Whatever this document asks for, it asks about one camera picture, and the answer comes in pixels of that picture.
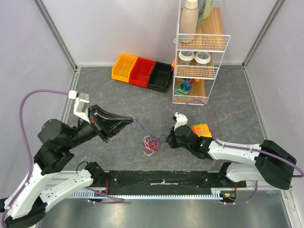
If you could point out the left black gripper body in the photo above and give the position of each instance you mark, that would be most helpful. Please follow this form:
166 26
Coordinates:
102 123

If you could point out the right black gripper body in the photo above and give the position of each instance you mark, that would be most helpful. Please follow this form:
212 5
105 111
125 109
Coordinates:
175 139

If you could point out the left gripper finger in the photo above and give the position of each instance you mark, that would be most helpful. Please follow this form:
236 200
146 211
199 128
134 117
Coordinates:
103 115
113 128

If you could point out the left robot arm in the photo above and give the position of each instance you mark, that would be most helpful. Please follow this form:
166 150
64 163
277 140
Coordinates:
30 202

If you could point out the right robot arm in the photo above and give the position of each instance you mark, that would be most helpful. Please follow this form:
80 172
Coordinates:
257 162

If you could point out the orange green sponge pack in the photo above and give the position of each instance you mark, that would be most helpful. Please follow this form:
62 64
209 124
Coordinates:
201 130

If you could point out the yellow storage bin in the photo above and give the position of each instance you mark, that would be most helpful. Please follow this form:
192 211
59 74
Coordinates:
123 67

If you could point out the red storage bin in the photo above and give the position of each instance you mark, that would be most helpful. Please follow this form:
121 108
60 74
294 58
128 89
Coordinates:
141 72

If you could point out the blue red packet on shelf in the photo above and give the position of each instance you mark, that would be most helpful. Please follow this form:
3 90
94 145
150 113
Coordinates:
190 81

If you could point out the black storage bin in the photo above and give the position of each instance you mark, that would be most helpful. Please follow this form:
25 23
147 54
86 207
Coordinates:
160 77

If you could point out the left paper cup with lid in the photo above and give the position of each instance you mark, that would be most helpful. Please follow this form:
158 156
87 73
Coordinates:
186 57

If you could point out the beige bottle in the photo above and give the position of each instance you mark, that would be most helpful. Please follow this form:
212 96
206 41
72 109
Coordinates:
188 21

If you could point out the light green bottle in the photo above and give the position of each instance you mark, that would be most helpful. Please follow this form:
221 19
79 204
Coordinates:
208 8

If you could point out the grey-green bottle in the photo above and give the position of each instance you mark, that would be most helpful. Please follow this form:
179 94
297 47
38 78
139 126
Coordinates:
201 8

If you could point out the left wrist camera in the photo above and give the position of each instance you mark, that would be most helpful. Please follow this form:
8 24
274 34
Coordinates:
81 106

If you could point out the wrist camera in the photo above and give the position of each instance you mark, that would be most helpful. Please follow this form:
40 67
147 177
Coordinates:
81 106
180 120

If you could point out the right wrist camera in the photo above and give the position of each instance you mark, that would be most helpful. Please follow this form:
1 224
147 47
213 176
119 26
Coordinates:
180 120

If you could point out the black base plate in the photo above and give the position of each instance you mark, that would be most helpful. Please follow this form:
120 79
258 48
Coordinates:
158 183

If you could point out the slotted cable duct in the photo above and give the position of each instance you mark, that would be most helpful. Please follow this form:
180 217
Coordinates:
214 195

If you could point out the white wire shelf rack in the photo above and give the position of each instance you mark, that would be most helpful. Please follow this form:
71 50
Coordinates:
209 37

